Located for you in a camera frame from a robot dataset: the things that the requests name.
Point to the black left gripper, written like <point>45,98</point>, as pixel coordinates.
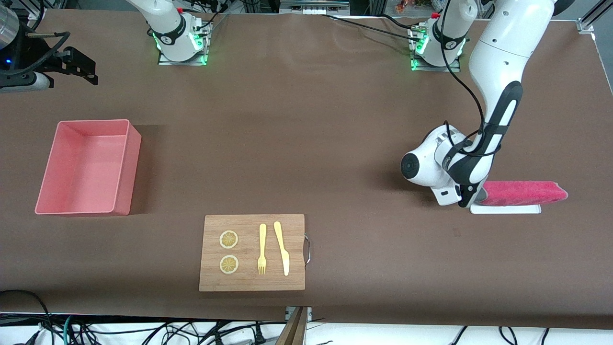
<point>466,196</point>

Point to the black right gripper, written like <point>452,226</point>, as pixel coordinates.
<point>19,53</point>

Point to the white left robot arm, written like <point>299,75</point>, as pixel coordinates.
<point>503,48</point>

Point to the white rectangular tray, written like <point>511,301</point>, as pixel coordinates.
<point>503,209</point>

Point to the pink plastic bin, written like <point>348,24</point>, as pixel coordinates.
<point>81,167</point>

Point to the brown table cover sheet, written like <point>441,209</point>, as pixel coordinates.
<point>287,143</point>

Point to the yellow plastic knife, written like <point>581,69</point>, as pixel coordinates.
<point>280,239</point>

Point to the yellow plastic fork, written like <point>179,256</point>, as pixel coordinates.
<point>262,235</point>

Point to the lemon slice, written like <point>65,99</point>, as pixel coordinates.
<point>229,264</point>
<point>229,239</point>

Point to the grey power strip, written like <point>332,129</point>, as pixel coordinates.
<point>311,7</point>

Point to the metal table corner bracket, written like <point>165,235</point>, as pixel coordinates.
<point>586,25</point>
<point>38,13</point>

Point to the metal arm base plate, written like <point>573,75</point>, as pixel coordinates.
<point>433,68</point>
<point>184,61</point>

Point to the metal clamp bracket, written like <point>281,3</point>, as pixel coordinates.
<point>309,312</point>

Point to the brown wooden post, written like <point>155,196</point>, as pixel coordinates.
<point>293,330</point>

